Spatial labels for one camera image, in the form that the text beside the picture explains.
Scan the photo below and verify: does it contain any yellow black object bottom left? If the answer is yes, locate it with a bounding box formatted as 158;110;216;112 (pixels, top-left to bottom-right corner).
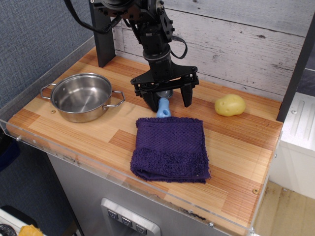
0;206;45;236

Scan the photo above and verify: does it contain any yellow plastic potato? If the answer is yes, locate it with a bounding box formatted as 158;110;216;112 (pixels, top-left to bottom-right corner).
215;94;246;117

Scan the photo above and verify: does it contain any purple folded towel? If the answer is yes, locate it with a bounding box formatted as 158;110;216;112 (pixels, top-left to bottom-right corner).
130;117;211;183

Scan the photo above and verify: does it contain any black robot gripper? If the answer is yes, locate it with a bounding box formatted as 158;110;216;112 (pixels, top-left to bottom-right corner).
130;55;199;112

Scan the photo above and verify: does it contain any blue grey plastic spoon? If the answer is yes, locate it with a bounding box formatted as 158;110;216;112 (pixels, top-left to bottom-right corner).
156;90;173;118

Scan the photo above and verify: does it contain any stainless steel pot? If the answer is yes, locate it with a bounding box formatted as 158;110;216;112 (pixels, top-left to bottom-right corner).
40;73;126;123

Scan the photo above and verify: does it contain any dark right vertical post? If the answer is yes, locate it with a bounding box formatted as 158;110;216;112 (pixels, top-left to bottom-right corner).
276;15;315;122

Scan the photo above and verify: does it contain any silver toy fridge cabinet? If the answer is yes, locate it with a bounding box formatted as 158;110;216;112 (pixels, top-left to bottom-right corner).
49;155;250;236

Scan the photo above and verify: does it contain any white side unit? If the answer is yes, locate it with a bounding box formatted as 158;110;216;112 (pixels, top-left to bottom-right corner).
269;92;315;198

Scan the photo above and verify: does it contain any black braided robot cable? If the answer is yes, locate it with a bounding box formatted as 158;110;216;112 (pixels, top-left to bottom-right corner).
63;0;123;34

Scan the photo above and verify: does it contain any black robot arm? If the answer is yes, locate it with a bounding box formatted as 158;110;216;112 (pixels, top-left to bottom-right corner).
92;0;199;112

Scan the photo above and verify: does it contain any dark vertical post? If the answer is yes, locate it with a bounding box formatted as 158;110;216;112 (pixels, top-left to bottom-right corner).
276;15;315;122
89;3;116;67

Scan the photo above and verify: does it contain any clear acrylic edge guard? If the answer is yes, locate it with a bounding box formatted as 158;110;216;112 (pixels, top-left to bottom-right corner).
1;116;282;236

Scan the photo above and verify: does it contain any dark left vertical post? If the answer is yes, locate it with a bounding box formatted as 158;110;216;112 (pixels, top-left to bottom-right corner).
89;3;116;67

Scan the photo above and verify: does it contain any silver button panel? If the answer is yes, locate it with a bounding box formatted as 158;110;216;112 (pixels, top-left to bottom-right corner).
100;198;161;236

